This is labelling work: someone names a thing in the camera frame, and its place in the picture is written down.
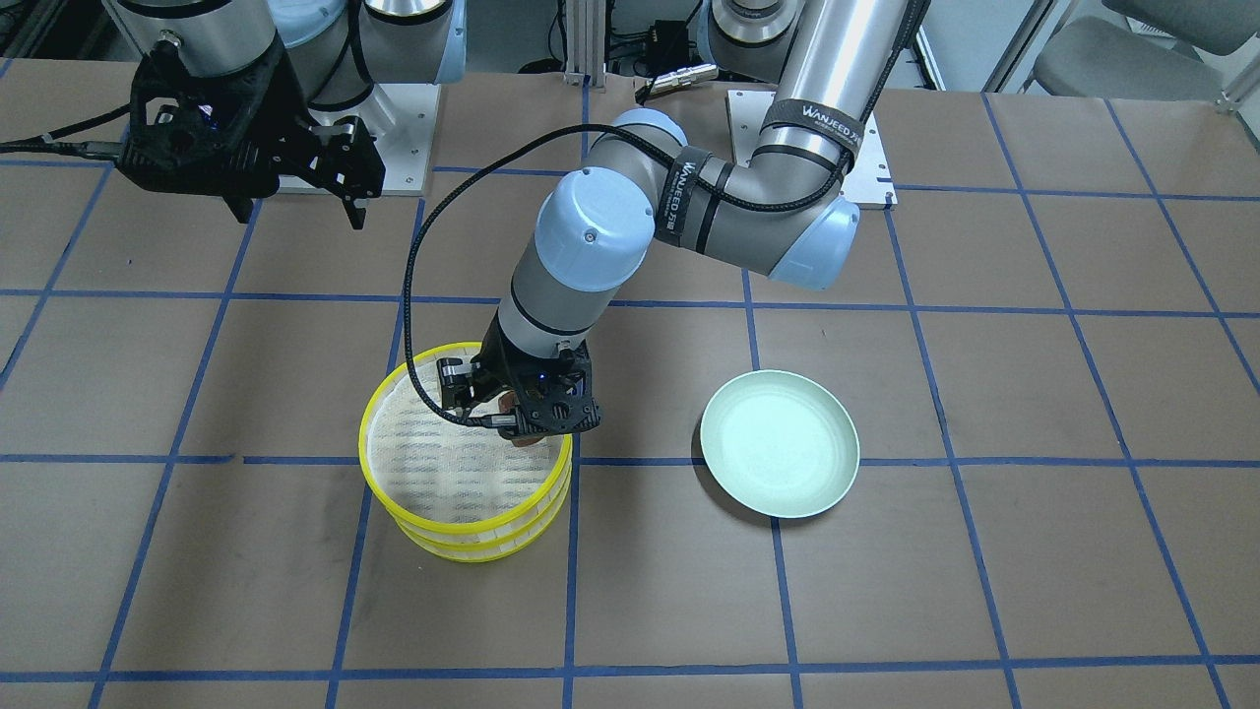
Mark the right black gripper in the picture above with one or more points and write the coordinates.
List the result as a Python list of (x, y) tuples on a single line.
[(279, 120)]

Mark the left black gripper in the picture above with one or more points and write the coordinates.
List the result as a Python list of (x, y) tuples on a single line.
[(489, 371)]

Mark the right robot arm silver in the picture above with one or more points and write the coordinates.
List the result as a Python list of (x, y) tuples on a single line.
[(339, 49)]

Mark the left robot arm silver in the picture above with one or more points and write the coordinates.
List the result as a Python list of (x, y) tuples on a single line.
[(782, 214)]

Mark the mint green plate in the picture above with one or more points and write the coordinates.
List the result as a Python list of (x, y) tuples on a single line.
[(780, 444)]

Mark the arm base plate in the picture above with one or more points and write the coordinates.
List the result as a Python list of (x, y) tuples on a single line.
[(401, 120), (869, 185)]

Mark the aluminium frame post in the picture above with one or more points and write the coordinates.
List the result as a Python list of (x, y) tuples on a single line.
[(585, 34)]

